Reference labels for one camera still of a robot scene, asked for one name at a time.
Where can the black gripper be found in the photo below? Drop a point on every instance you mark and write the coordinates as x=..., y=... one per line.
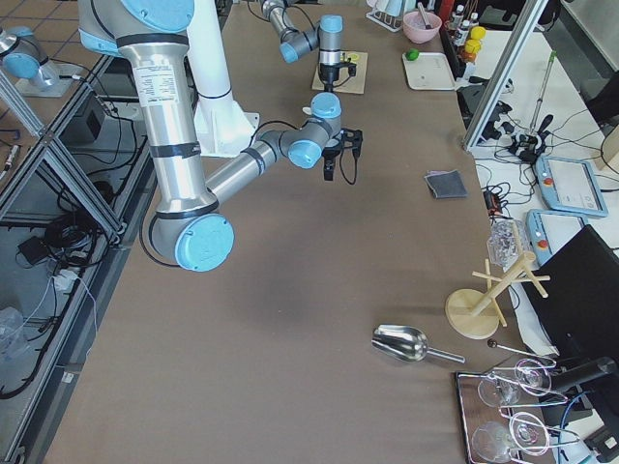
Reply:
x=329, y=74
x=331, y=157

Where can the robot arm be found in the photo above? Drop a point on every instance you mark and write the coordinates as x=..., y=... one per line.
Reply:
x=188, y=230
x=324, y=36

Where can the pink bowl with ice cubes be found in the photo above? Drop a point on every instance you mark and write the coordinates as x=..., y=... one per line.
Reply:
x=415, y=29

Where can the bamboo cutting board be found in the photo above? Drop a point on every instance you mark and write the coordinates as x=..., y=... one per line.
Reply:
x=352, y=84

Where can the green lime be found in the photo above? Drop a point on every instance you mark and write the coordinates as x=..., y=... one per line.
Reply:
x=412, y=54

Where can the cream rabbit tray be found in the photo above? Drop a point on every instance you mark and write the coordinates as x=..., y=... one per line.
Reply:
x=430, y=71

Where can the grey folded cloth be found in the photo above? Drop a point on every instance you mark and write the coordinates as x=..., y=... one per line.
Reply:
x=446, y=184

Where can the clear glass mug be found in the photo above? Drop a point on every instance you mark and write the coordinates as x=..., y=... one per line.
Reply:
x=504, y=244

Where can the steel scoop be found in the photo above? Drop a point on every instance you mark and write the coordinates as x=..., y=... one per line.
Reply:
x=408, y=344

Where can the metal reacher grabber tool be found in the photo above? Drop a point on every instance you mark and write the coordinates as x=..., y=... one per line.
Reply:
x=531, y=142

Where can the wooden stand with round base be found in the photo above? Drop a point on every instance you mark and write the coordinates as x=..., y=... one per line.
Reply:
x=476, y=314

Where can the blue teach pendant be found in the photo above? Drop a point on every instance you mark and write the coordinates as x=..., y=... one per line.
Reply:
x=569, y=185

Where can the black monitor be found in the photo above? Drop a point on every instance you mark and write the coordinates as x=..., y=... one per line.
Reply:
x=580, y=313

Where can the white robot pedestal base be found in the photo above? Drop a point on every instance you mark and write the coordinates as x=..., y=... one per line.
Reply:
x=223, y=128

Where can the aluminium frame post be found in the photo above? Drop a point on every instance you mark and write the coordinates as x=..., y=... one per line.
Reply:
x=524, y=26

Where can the wire rack with wine glasses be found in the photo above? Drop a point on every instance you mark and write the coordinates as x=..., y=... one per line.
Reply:
x=501, y=413

